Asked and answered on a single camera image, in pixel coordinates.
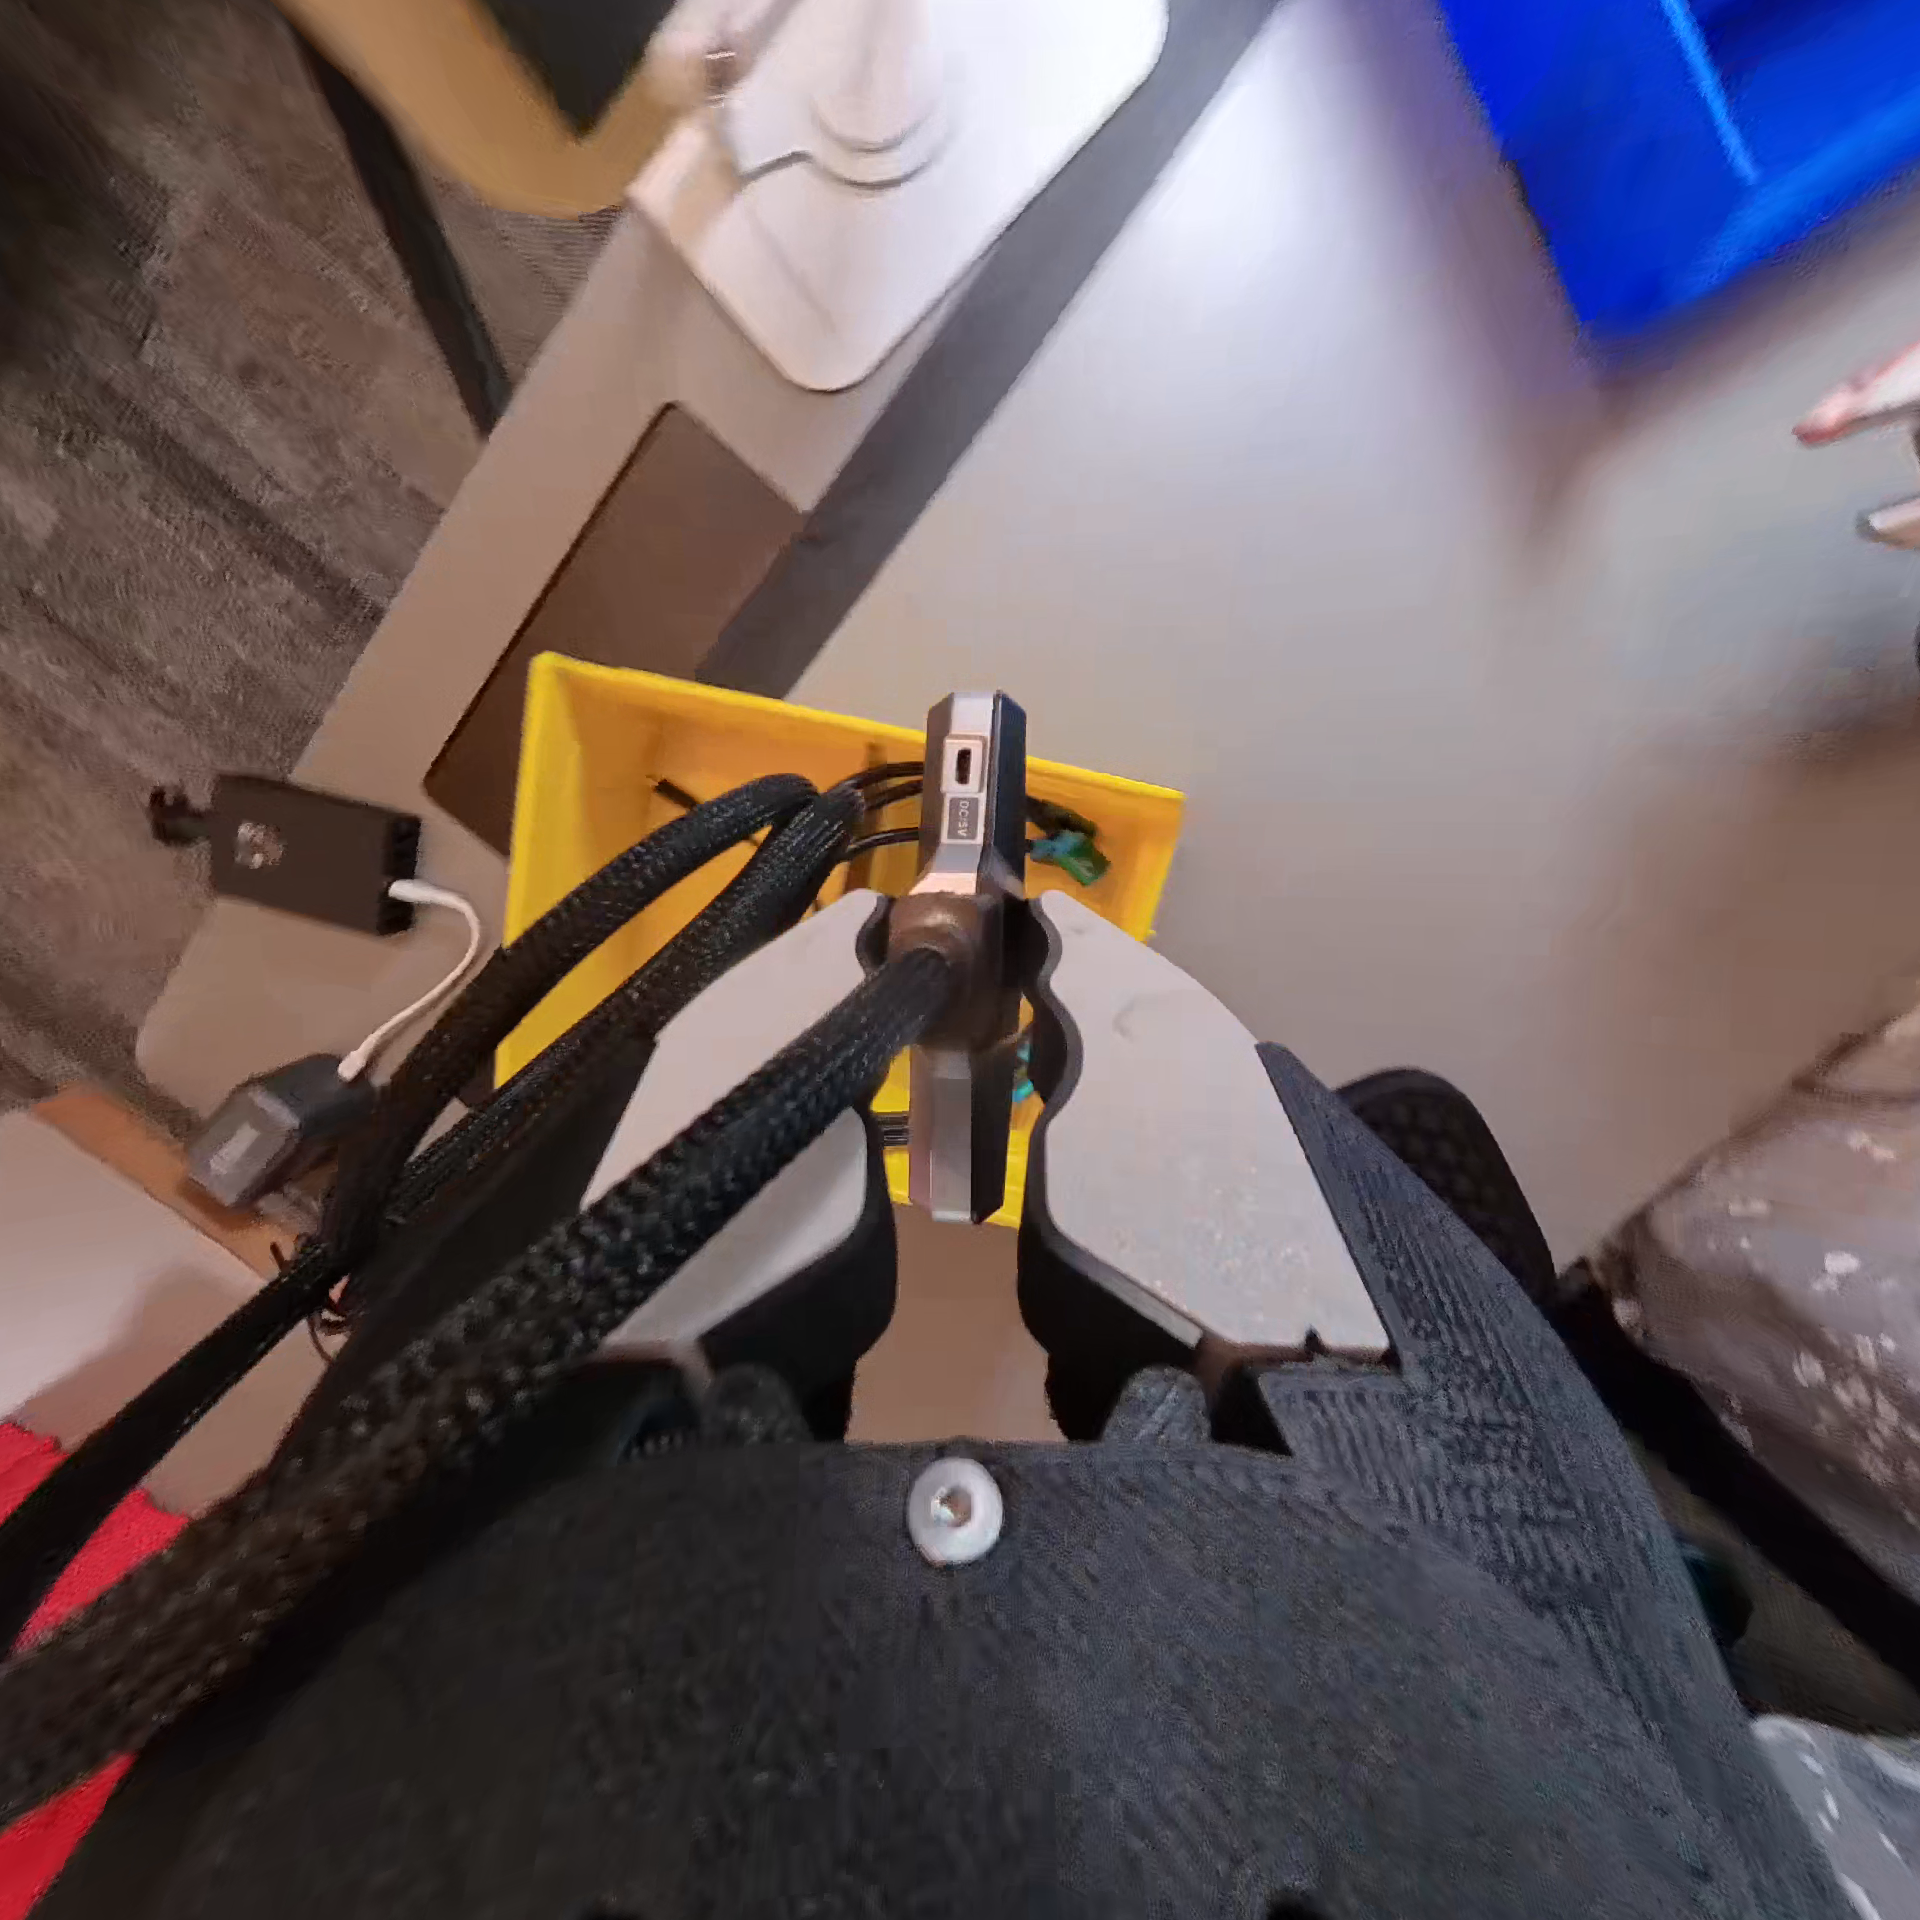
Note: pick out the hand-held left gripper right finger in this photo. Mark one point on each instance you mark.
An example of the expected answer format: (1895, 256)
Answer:
(1201, 1185)

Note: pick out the black board with cardboard rim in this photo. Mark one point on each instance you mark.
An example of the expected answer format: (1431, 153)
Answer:
(452, 90)

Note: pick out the white tablet stand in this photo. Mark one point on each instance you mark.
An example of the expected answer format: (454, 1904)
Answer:
(902, 224)

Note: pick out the flat black box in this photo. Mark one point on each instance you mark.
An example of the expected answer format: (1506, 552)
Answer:
(329, 855)

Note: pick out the yellow plastic bin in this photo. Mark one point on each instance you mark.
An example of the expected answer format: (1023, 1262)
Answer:
(600, 781)

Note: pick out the blue plastic bin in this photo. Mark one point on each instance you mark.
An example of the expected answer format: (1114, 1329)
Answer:
(1652, 149)

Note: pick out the person's camouflage clothing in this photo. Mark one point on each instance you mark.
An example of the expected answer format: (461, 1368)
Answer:
(1800, 1305)

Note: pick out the black silver adapter hub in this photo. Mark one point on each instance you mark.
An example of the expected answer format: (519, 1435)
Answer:
(974, 840)

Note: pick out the black chair armrest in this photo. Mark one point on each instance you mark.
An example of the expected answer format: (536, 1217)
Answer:
(1441, 1155)

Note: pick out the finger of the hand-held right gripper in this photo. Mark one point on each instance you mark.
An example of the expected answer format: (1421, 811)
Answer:
(1898, 521)
(1881, 403)

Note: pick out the grey power adapter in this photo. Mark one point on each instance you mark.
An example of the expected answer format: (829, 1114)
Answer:
(278, 1133)

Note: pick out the red container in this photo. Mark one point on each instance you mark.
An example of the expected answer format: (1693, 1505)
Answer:
(77, 1530)

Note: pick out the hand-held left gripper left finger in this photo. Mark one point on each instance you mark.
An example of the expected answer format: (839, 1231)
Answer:
(764, 1259)

